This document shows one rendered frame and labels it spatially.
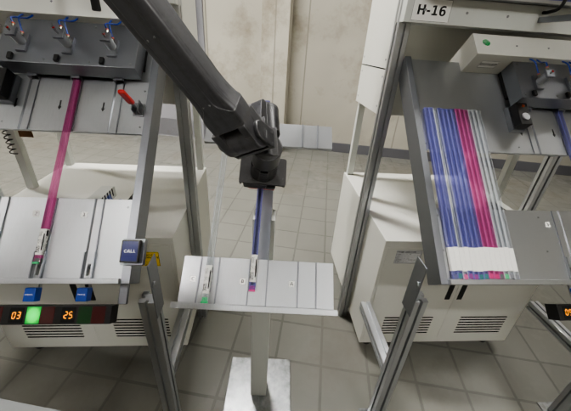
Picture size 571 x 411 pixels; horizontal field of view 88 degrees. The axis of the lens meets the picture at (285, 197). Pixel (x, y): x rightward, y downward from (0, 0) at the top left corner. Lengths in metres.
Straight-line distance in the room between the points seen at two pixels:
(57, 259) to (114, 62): 0.51
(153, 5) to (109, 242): 0.56
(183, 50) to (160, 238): 0.76
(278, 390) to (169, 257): 0.68
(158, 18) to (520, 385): 1.78
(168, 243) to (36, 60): 0.61
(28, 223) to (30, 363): 0.92
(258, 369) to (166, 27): 1.10
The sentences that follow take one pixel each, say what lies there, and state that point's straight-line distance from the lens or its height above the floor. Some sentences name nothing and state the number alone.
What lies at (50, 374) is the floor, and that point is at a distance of 1.66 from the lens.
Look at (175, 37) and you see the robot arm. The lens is 0.44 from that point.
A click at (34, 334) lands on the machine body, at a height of 0.14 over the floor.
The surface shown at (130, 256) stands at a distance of 0.76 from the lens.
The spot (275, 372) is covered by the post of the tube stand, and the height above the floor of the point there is 0.01.
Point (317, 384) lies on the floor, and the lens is 1.44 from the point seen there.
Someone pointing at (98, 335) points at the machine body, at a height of 0.13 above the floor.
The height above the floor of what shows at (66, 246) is 0.77.
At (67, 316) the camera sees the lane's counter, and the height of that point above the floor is 0.65.
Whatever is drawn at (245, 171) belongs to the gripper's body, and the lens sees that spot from 0.65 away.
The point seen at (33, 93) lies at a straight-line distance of 1.07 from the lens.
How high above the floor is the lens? 1.23
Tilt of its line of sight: 27 degrees down
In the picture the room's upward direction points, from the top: 4 degrees clockwise
